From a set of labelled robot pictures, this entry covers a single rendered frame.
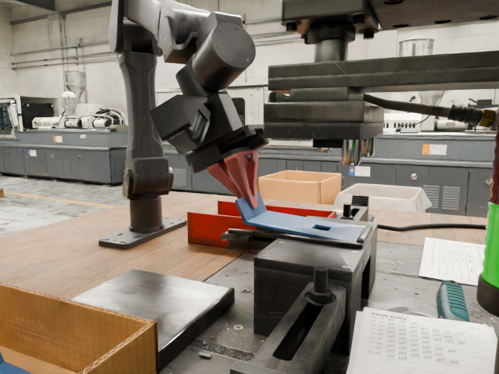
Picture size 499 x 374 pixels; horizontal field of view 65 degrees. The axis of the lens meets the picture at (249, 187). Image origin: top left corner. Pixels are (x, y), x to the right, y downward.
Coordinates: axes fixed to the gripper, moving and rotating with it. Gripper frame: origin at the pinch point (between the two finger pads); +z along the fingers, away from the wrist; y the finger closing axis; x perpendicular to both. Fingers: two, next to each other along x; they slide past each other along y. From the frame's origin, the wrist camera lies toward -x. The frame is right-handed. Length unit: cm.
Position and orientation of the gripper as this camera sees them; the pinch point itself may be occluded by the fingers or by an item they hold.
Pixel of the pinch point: (251, 202)
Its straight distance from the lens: 52.1
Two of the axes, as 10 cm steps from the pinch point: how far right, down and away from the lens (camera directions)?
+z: 3.9, 9.2, -0.2
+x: 4.1, -1.6, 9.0
